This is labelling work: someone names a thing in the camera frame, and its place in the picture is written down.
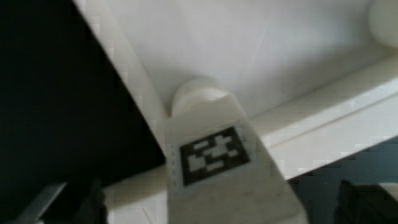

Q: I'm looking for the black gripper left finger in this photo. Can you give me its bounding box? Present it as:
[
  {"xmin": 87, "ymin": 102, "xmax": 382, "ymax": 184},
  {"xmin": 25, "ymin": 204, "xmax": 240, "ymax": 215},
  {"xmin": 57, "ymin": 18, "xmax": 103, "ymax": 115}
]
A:
[{"xmin": 14, "ymin": 179, "xmax": 109, "ymax": 224}]

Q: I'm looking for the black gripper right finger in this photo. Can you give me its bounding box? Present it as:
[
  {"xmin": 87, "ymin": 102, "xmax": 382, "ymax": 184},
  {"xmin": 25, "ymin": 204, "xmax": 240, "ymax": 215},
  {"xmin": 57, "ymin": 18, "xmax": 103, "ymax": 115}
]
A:
[{"xmin": 336, "ymin": 180, "xmax": 398, "ymax": 224}]

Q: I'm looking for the white U-shaped fence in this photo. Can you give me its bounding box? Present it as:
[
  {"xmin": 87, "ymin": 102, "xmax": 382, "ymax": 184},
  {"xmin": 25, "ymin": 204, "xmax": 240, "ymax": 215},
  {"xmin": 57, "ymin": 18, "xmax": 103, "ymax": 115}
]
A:
[{"xmin": 105, "ymin": 54, "xmax": 398, "ymax": 224}]

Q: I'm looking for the white table leg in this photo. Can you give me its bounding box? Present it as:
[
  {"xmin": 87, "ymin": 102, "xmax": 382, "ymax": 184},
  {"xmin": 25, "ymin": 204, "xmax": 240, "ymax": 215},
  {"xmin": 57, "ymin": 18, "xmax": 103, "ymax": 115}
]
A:
[{"xmin": 166, "ymin": 77, "xmax": 309, "ymax": 224}]

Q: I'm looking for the white square tabletop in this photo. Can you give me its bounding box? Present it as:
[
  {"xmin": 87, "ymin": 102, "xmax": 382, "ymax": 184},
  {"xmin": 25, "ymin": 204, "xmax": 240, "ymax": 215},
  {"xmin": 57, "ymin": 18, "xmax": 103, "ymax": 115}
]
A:
[{"xmin": 73, "ymin": 0, "xmax": 398, "ymax": 134}]

